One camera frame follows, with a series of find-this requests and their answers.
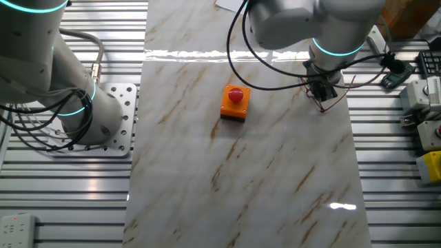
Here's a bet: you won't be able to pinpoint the orange box red button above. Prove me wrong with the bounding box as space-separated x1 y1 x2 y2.
219 83 252 123

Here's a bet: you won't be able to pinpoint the yellow box green button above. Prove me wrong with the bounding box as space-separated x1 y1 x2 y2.
416 150 441 185

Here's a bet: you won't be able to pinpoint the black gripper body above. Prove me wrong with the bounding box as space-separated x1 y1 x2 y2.
308 78 340 96

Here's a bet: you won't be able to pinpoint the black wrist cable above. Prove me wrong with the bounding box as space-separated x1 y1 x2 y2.
226 0 390 92

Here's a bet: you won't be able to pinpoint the silver finned camera device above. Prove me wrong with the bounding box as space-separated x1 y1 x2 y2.
426 75 441 113

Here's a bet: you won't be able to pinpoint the brown cardboard box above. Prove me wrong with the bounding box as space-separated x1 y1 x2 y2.
380 0 441 39

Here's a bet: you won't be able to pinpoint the white power strip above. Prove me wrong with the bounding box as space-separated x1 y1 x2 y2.
0 212 37 248

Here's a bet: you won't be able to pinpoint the grey cable metal connector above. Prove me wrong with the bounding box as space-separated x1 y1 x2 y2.
58 27 105 85

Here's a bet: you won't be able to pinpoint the dark red frame glasses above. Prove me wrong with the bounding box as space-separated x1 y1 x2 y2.
298 74 358 114

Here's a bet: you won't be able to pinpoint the marble pattern table mat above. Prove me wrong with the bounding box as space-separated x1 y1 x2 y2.
122 0 373 248

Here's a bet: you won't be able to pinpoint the light grey switch box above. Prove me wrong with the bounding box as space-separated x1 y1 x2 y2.
398 79 431 113

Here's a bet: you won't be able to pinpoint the grey box red button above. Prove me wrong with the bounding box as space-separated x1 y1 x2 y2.
416 119 441 152

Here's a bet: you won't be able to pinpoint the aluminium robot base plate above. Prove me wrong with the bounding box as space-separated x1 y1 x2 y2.
46 82 139 158

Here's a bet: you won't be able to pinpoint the clear plastic bag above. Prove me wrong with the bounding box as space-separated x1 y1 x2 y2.
420 15 441 44

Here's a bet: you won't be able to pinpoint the black keyboard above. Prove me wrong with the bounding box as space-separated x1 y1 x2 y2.
418 50 441 79

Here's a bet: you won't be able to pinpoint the black cable bundle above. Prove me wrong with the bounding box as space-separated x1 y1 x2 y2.
0 87 96 152

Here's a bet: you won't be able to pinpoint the black cable plug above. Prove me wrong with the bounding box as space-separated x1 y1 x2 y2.
380 51 407 75

